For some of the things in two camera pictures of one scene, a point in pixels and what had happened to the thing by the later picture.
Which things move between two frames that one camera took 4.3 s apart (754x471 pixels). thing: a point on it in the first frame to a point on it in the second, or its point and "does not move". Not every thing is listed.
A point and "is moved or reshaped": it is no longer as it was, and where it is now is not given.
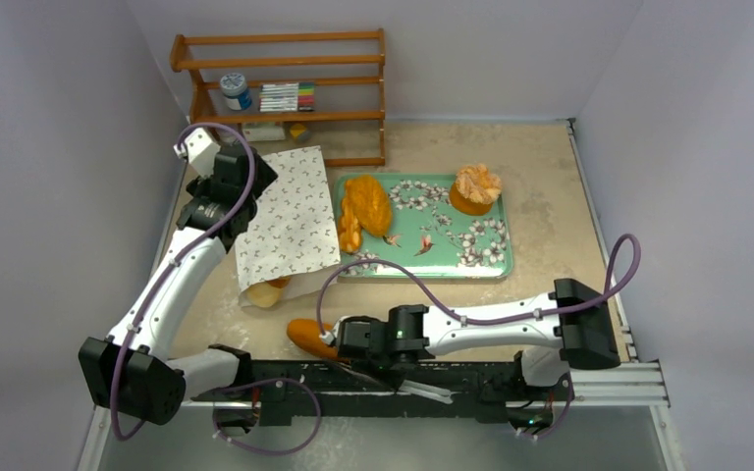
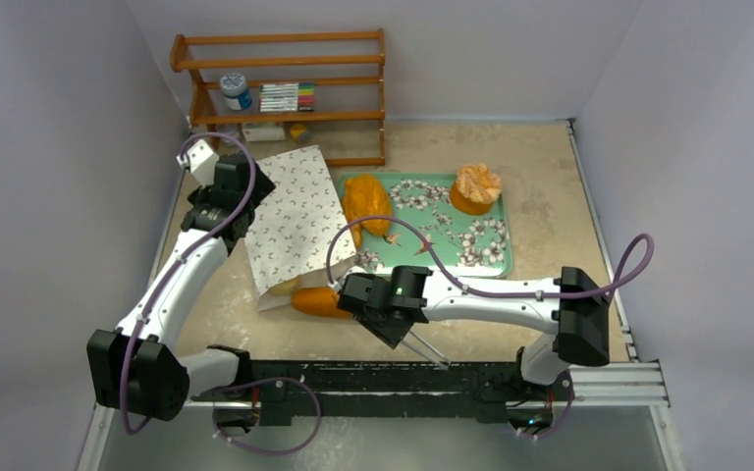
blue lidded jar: [235, 87] does not move
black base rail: [312, 392] does not move
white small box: [264, 131] does not move
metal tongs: [434, 393] is moved or reshaped
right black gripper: [346, 339] to [389, 328]
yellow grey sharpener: [299, 132] does not move
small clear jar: [227, 137] does not move
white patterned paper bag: [292, 234] is moved or reshaped
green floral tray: [427, 238] does not move
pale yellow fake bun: [264, 294] to [285, 287]
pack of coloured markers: [287, 97] does not move
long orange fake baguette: [305, 332] to [318, 301]
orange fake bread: [474, 189] does not move
